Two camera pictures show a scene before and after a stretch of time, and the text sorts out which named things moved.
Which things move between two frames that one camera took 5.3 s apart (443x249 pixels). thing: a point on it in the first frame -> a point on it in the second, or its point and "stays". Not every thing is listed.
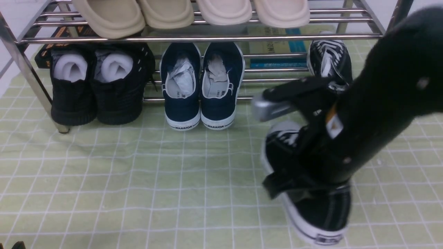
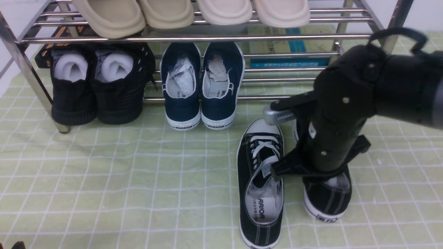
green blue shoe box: (281, 54) stays
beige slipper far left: (115, 19) stays
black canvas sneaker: (330, 60) -> (327, 196)
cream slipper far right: (283, 14) stays
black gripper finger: (316, 196) -> (361, 145)
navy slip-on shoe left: (180, 67) stays
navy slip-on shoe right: (223, 72) stays
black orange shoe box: (42, 59) stays
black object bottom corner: (19, 245) stays
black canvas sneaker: (321, 210) -> (260, 195)
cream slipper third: (225, 12) stays
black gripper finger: (276, 183) -> (294, 164)
